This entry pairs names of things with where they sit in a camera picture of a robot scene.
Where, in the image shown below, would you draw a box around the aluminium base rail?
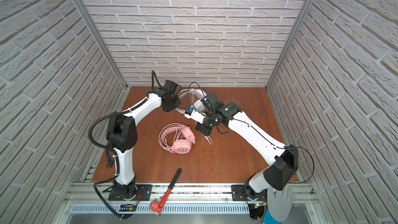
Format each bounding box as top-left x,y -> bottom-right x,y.
62,181 -> 318,215

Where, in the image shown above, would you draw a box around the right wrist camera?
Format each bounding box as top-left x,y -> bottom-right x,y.
184,106 -> 206,124

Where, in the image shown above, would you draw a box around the black corrugated cable conduit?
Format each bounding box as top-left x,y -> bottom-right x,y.
87,69 -> 162,220

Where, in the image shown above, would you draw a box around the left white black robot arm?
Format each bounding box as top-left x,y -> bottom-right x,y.
106,80 -> 181,200

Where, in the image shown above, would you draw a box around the pink headphones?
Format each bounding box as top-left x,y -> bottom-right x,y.
158,123 -> 195,154

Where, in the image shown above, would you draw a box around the blue black pliers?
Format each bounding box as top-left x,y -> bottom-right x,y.
105,149 -> 114,169

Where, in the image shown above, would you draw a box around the red black pipe wrench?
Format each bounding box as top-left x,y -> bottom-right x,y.
150,168 -> 182,215

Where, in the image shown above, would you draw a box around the grey gloved hand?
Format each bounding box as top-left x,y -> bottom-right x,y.
263,186 -> 295,224

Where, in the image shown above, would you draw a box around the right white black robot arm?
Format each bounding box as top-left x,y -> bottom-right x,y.
184,93 -> 299,200

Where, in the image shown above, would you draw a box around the white headphones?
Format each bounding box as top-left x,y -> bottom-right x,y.
177,88 -> 207,113

